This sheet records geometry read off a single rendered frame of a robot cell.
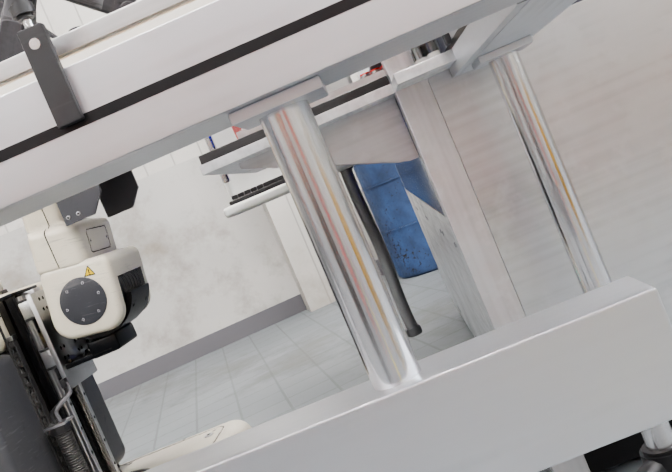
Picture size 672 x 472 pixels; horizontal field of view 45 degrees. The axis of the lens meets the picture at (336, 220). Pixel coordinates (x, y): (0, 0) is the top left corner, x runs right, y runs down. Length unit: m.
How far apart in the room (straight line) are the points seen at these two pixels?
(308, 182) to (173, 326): 5.05
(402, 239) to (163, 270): 1.70
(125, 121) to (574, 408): 0.48
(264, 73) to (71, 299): 1.19
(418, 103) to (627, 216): 0.44
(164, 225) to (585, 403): 5.09
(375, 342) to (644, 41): 1.01
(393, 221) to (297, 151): 4.40
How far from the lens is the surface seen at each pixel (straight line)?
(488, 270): 1.56
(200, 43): 0.73
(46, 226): 1.89
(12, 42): 1.72
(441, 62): 1.41
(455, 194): 1.54
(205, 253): 5.75
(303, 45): 0.72
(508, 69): 1.34
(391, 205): 5.12
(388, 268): 2.67
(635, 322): 0.78
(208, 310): 5.76
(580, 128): 1.58
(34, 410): 1.95
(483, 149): 1.55
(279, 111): 0.75
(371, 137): 1.63
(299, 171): 0.75
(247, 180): 2.57
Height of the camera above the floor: 0.75
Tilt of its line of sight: 2 degrees down
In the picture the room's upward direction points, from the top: 23 degrees counter-clockwise
